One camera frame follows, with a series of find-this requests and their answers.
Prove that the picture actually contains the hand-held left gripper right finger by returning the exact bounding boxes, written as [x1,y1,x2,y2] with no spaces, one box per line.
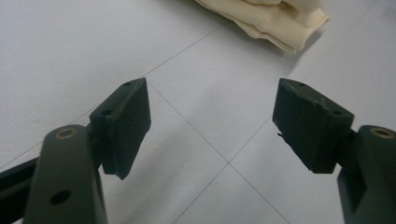
[272,77,356,175]

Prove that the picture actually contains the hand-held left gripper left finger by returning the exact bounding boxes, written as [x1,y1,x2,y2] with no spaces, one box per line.
[89,77,152,181]

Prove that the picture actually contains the cream baby pants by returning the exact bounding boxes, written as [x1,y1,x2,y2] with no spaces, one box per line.
[195,0,331,55]

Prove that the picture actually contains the white table mat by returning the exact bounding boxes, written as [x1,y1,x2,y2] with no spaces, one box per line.
[0,0,396,224]

